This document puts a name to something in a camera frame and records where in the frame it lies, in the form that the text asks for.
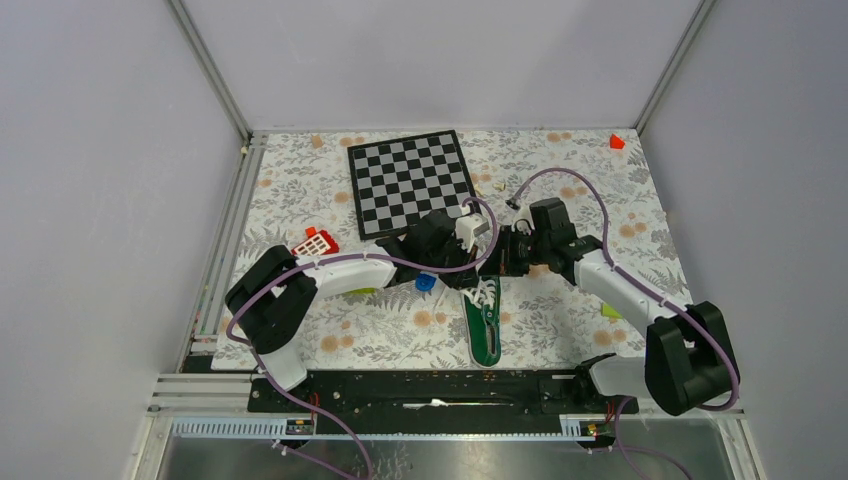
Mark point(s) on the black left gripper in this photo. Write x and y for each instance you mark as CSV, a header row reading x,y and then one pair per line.
x,y
460,280

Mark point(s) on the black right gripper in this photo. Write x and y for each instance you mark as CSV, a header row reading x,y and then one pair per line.
x,y
502,262

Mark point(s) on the green canvas sneaker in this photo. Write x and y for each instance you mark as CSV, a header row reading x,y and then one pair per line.
x,y
482,312

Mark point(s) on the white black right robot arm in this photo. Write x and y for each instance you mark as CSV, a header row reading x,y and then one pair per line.
x,y
688,360

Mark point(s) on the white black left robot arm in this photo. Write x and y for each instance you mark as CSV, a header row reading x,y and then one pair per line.
x,y
270,301

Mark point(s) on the floral table mat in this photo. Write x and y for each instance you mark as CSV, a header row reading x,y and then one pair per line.
x,y
608,193

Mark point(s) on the blue plastic cap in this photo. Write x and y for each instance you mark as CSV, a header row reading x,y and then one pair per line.
x,y
425,282

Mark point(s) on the small wooden piece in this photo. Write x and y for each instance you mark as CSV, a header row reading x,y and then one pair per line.
x,y
487,189

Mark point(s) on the black grey chessboard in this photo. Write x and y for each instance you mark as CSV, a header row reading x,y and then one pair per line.
x,y
398,181

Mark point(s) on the stacked colourful toy bricks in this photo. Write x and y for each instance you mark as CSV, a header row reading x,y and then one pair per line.
x,y
362,291

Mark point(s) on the lime green block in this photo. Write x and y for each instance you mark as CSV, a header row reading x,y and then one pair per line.
x,y
609,312

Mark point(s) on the red toy brick window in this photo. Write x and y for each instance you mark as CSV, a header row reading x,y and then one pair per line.
x,y
317,243

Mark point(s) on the red wedge block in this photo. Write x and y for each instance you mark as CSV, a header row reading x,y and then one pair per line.
x,y
615,142

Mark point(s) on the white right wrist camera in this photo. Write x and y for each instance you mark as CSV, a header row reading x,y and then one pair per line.
x,y
522,221

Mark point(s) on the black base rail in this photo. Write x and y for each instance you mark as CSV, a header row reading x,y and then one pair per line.
x,y
420,405

